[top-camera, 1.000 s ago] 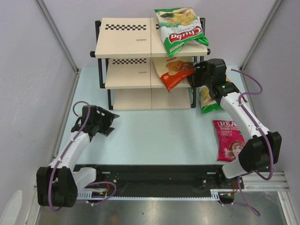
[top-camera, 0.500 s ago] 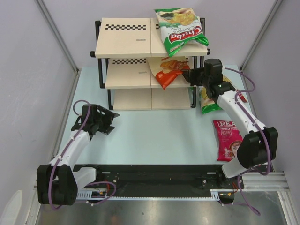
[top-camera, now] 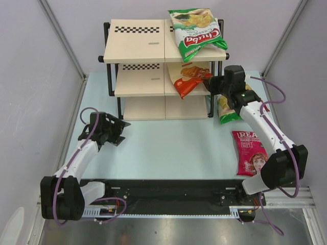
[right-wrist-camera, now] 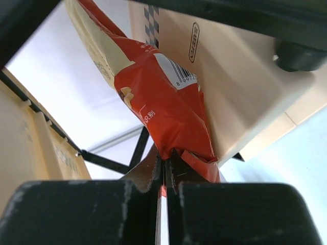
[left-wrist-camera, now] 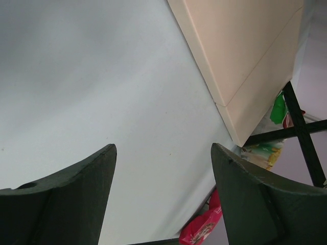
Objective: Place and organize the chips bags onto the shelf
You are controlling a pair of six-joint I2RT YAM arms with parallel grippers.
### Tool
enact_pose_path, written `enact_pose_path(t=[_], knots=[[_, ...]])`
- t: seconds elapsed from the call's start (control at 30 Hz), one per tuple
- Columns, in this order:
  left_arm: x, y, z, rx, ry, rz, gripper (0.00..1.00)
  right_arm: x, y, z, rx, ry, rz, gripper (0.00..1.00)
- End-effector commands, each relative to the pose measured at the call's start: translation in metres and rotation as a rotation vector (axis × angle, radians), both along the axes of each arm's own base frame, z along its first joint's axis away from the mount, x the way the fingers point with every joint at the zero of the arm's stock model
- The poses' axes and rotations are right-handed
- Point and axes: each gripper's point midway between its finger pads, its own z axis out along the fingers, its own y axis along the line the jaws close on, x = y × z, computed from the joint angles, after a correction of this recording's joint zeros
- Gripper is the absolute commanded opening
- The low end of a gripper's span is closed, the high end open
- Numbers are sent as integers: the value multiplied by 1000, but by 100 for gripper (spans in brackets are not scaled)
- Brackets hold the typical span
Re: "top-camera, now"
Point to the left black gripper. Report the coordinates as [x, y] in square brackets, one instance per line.
[118, 126]

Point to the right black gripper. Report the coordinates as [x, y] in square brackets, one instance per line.
[210, 83]

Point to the orange cassava chips bag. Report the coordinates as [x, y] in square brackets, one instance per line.
[185, 77]

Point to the green Chuba chips bag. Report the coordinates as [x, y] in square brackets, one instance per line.
[226, 114]
[195, 29]

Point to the beige three-tier shelf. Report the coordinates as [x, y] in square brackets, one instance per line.
[136, 56]

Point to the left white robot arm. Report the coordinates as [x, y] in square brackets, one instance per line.
[62, 197]

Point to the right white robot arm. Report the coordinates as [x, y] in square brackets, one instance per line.
[286, 161]

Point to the pink Real chips bag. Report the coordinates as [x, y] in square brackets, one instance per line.
[252, 155]

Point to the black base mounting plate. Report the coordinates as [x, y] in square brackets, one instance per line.
[178, 193]

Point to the white slotted cable duct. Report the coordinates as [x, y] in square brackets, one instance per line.
[192, 212]

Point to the aluminium rail frame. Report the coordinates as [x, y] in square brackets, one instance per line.
[283, 221]

